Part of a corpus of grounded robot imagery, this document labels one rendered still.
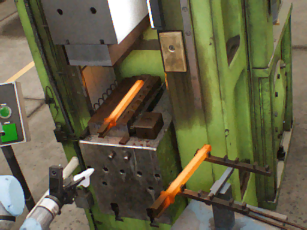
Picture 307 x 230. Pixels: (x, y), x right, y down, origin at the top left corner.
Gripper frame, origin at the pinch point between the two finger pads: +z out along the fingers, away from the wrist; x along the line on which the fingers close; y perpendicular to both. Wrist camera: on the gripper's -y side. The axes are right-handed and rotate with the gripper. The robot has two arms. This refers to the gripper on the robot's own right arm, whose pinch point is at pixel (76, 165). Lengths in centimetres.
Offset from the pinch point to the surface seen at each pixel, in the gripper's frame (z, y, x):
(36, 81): 229, 100, -211
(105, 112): 38.0, 0.9, -6.3
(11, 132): 15.1, -1.2, -42.5
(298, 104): 209, 100, 57
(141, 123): 33.0, 2.0, 13.3
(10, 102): 22, -12, -44
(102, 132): 20.7, -1.2, 1.2
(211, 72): 46, -17, 43
